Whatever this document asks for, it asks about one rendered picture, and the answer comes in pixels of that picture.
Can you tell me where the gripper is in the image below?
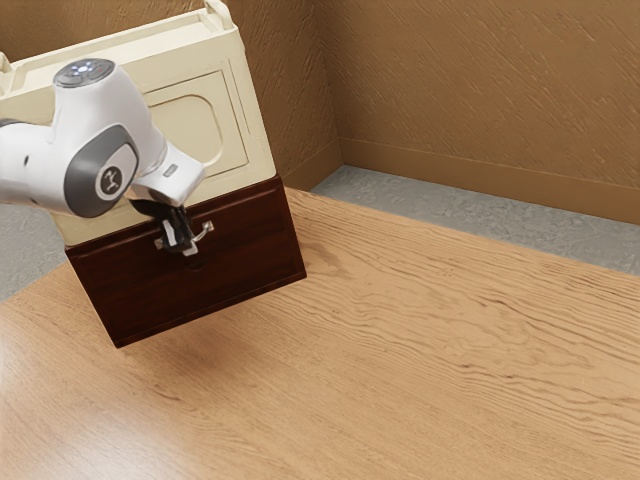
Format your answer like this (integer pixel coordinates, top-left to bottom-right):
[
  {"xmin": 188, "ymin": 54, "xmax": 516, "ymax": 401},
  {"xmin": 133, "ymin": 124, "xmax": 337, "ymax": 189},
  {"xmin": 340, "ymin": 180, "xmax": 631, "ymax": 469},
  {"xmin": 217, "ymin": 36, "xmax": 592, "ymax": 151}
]
[{"xmin": 127, "ymin": 195, "xmax": 197, "ymax": 256}]

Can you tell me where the dark brown wooden cabinet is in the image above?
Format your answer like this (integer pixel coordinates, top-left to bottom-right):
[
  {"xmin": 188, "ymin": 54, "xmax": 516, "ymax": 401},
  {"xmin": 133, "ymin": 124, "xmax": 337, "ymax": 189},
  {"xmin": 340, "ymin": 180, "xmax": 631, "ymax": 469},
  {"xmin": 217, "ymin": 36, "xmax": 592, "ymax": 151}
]
[{"xmin": 65, "ymin": 174, "xmax": 307, "ymax": 350}]

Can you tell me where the cream box with lid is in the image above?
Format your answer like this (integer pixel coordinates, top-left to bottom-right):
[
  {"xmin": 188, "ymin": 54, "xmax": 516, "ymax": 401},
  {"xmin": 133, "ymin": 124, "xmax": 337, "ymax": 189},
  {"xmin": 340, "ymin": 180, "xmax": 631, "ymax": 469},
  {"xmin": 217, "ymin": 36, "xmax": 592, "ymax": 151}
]
[{"xmin": 0, "ymin": 0, "xmax": 278, "ymax": 246}]

